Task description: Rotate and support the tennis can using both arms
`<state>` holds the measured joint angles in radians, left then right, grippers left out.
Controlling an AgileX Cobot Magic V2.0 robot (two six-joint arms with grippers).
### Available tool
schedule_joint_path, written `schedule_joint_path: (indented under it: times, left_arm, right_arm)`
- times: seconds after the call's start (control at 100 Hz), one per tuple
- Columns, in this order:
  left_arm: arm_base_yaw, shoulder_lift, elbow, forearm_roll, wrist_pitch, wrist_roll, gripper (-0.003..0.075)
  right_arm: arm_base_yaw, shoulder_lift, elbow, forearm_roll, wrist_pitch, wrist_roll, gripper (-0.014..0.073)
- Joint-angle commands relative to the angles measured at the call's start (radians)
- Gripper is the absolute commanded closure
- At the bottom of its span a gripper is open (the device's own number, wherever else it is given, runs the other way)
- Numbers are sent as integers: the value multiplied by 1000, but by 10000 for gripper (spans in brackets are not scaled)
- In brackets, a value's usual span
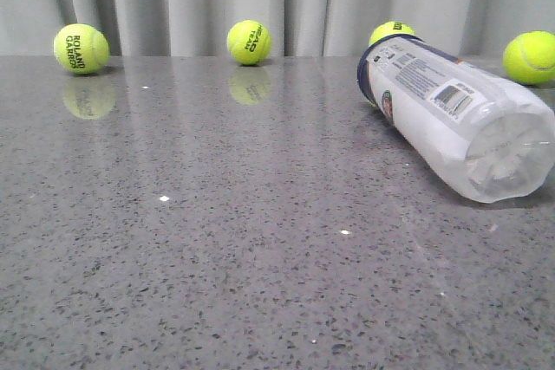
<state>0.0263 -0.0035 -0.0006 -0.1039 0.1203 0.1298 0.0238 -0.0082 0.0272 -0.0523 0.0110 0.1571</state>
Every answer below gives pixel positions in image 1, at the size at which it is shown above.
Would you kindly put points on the white blue tennis ball can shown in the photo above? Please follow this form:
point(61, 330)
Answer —
point(486, 137)

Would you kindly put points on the Head Team tennis ball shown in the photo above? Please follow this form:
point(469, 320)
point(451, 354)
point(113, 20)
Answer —
point(249, 42)

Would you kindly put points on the Wilson tennis ball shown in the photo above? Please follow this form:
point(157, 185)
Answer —
point(389, 29)

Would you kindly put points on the Roland Garros tennis ball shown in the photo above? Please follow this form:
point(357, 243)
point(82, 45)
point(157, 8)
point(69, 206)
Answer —
point(81, 48)

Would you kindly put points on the plain yellow tennis ball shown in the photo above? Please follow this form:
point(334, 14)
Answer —
point(529, 58)

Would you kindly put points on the grey pleated curtain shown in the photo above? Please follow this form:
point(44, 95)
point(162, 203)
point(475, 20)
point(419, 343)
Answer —
point(173, 1)

